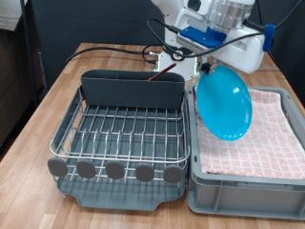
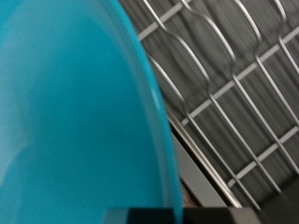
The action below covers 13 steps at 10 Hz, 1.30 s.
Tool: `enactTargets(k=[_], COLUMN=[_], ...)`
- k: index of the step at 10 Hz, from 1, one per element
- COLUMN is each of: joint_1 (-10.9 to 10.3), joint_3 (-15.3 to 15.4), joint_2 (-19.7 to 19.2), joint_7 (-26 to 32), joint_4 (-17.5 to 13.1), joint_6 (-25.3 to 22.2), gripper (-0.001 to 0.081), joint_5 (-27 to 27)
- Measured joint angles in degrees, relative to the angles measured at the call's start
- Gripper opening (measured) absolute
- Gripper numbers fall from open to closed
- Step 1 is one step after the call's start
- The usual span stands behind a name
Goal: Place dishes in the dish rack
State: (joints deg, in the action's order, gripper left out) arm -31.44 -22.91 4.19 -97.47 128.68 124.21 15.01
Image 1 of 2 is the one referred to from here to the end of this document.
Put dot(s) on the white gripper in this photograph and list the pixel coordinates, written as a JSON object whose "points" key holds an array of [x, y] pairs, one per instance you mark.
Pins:
{"points": [[241, 54]]}

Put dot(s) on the blue plate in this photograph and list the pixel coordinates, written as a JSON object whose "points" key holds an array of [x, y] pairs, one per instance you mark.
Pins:
{"points": [[224, 101]]}

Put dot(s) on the reddish brown wooden spoon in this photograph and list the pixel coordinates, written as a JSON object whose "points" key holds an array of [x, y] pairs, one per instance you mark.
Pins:
{"points": [[162, 72]]}

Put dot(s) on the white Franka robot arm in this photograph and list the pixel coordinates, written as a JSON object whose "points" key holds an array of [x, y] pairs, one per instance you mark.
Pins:
{"points": [[170, 35]]}

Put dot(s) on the grey dish drying rack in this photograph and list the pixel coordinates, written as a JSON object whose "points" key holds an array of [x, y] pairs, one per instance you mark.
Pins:
{"points": [[120, 198]]}

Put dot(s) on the dark grey cutlery holder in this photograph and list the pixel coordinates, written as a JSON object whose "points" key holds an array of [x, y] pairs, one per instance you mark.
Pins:
{"points": [[133, 92]]}

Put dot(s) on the pink checked towel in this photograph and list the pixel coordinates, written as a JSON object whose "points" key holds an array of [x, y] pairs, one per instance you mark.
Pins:
{"points": [[270, 143]]}

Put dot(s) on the black backdrop panel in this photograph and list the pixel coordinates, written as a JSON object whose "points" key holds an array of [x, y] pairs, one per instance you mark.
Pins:
{"points": [[95, 22]]}

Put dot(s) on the grey plastic crate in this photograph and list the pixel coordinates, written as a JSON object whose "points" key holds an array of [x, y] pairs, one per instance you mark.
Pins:
{"points": [[241, 197]]}

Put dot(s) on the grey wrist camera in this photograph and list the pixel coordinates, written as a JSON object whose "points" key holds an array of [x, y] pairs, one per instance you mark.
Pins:
{"points": [[190, 44]]}

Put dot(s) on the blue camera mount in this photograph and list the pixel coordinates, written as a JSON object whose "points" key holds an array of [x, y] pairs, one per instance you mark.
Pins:
{"points": [[203, 35]]}

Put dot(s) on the black metal frame pole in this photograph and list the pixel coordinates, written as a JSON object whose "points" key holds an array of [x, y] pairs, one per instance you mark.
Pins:
{"points": [[28, 47]]}

